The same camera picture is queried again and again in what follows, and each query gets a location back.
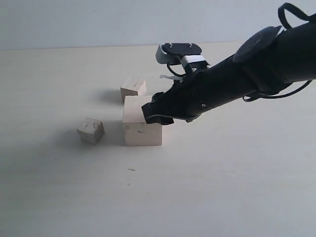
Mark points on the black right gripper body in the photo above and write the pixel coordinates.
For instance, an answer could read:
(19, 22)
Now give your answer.
(197, 94)

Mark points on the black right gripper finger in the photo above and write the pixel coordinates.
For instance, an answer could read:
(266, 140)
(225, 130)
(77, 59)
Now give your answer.
(159, 119)
(150, 109)

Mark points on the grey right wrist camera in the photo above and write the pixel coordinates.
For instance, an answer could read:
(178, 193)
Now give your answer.
(179, 54)

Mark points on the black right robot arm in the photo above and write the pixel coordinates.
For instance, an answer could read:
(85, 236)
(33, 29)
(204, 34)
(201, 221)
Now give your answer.
(267, 63)

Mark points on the small wooden cube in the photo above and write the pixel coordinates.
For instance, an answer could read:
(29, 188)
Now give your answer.
(91, 131)
(133, 87)

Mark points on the large wooden cube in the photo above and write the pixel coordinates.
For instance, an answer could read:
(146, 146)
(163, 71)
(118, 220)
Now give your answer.
(136, 131)

